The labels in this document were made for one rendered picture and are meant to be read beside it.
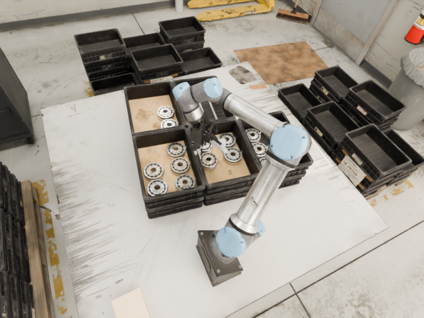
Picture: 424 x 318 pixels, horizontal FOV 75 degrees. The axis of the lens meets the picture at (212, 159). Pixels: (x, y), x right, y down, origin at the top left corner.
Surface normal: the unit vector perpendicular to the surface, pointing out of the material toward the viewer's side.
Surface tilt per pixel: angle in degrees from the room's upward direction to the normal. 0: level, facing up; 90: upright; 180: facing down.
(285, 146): 41
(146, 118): 0
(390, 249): 0
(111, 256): 0
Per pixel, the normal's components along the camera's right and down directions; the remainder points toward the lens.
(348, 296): 0.08, -0.58
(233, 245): -0.50, 0.15
